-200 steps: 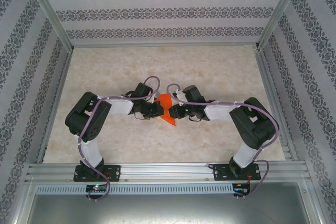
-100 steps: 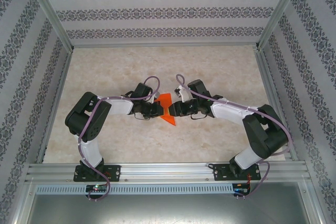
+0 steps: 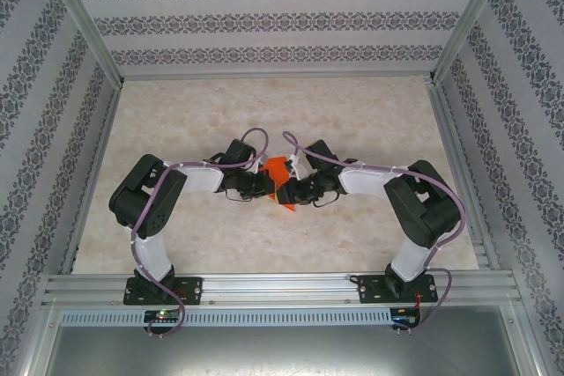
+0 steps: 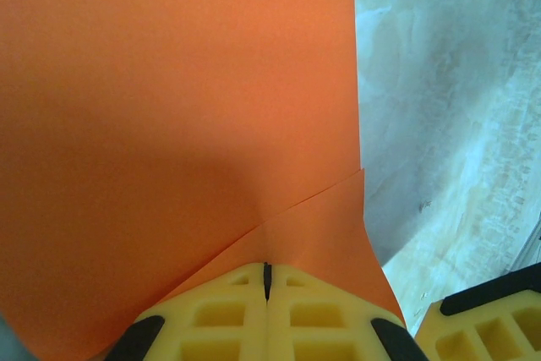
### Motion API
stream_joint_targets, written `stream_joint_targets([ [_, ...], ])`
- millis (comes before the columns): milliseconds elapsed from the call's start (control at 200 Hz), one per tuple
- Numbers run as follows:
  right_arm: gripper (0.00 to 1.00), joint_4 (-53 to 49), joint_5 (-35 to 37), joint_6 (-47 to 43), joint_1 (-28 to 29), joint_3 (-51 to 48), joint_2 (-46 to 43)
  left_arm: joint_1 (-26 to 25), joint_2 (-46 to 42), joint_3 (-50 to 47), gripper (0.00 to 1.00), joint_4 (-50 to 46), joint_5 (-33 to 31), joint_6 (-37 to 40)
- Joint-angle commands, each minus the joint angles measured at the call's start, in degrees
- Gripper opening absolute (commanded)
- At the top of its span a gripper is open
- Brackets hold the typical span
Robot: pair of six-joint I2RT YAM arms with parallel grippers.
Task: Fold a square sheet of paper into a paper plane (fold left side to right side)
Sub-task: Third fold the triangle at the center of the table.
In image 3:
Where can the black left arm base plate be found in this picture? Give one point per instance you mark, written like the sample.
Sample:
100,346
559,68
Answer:
194,290

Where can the aluminium back rail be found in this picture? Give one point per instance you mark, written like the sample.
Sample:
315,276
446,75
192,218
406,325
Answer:
282,75

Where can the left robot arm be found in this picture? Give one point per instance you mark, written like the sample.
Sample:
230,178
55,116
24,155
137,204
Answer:
136,200

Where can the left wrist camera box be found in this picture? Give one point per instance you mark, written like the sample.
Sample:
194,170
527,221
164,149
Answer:
258,166

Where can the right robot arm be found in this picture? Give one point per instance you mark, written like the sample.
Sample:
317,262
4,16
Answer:
418,213

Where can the circuit board with green light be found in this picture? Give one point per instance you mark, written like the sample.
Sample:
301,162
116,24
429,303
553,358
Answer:
163,316

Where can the aluminium side rail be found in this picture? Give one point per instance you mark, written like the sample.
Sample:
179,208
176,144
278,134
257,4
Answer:
446,129
105,129

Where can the aluminium mounting rail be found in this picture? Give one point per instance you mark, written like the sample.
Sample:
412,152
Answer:
282,288

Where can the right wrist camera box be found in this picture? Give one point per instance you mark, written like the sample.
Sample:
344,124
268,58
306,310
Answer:
299,167

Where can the grey metal sheet panel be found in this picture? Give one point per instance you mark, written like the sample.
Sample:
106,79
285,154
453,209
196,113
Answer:
282,354

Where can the aluminium frame post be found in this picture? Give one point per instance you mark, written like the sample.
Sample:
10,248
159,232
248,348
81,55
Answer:
468,19
83,19

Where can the orange paper sheet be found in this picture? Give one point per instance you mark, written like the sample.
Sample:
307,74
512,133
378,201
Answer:
275,167

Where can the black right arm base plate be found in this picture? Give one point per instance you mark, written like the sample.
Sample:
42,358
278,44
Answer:
369,281

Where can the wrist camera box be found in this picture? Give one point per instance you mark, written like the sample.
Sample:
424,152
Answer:
258,166
299,167

